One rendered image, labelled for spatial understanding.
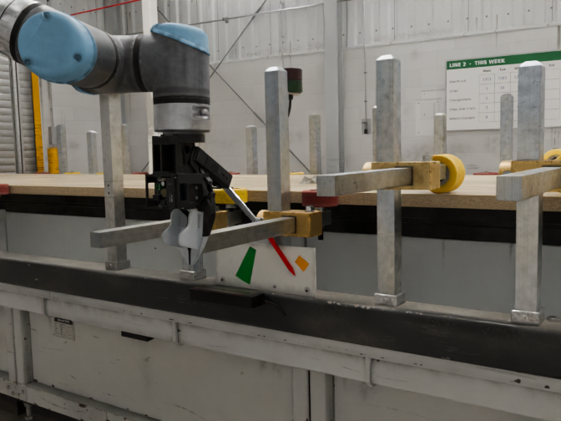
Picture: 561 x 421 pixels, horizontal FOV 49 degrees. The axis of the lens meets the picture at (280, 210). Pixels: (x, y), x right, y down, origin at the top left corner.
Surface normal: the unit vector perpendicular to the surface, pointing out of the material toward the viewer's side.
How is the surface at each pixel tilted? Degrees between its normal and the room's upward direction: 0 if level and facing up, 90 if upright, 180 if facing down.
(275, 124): 90
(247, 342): 90
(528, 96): 90
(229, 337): 90
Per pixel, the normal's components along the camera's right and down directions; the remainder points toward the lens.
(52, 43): -0.06, 0.14
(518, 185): -0.55, 0.10
